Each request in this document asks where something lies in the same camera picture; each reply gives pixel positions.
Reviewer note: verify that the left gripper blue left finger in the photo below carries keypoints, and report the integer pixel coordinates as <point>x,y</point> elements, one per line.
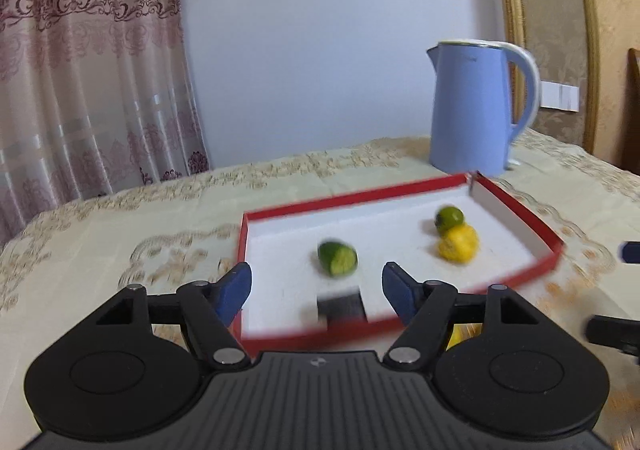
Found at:
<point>230,292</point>

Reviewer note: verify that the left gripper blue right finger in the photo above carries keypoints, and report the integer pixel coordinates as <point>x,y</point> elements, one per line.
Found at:
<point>403,293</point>

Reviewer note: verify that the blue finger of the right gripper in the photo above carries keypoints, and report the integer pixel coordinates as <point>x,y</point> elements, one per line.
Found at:
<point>630,252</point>

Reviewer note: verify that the dark eggplant piece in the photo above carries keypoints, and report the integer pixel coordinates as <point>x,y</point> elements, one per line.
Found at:
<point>341,308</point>

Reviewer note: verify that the green cucumber piece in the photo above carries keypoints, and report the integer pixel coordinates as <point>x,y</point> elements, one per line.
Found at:
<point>337,259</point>

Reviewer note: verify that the yellow fruit piece large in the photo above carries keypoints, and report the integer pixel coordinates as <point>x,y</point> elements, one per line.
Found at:
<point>459,244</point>

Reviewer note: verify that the green tomato back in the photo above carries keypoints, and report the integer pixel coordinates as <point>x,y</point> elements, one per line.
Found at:
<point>448,217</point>

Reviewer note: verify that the yellow fruit piece small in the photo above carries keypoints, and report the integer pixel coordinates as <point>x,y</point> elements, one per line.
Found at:
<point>462,332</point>

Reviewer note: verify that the red shallow cardboard box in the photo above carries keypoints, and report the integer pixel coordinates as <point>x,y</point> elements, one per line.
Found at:
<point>385,224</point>

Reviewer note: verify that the cream embroidered tablecloth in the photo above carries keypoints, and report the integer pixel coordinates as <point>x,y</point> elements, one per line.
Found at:
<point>69,260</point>

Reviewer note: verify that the blue electric kettle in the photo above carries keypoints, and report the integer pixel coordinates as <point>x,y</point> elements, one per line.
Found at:
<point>472,127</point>

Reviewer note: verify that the pink patterned curtain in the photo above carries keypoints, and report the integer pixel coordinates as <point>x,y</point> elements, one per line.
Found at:
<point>95,99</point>

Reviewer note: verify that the gold padded headboard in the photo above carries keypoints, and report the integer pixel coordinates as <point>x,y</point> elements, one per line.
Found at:
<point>592,45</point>

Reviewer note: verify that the white wall switch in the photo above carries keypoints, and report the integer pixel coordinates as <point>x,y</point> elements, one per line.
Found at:
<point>563,97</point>

